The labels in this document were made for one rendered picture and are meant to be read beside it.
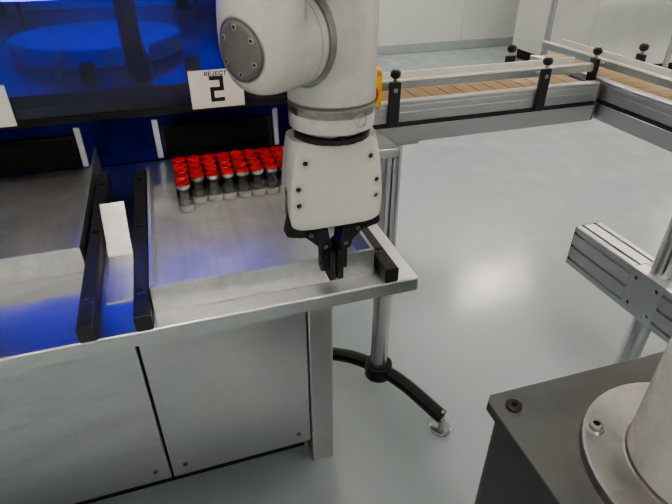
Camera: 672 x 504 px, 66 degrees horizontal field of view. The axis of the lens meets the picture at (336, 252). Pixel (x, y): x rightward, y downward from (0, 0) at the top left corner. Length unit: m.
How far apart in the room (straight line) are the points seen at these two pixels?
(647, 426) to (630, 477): 0.05
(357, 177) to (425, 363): 1.32
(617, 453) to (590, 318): 1.65
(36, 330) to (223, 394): 0.68
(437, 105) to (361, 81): 0.69
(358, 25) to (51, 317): 0.45
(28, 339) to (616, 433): 0.58
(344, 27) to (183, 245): 0.39
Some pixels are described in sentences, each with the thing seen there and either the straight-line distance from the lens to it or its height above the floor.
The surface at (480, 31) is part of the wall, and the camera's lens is 6.57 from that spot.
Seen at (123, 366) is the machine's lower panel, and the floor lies 0.48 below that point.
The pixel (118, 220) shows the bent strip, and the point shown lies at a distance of 0.74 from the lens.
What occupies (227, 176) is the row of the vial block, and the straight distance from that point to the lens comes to 0.81.
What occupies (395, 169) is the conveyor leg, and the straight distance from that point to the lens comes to 1.21.
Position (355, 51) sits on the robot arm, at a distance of 0.47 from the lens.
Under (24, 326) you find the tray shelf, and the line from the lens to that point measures 0.66.
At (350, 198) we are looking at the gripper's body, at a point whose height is 1.01.
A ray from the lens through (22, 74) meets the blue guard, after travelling 0.90.
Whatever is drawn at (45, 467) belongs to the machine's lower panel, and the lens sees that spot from 1.39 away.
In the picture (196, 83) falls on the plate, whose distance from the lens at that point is 0.89.
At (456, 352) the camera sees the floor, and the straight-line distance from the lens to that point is 1.86.
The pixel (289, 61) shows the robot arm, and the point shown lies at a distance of 0.41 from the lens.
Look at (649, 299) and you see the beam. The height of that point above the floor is 0.50.
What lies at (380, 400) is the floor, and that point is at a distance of 1.67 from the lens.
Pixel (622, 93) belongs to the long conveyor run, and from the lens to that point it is 1.38.
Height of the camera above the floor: 1.25
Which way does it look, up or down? 33 degrees down
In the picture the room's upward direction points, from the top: straight up
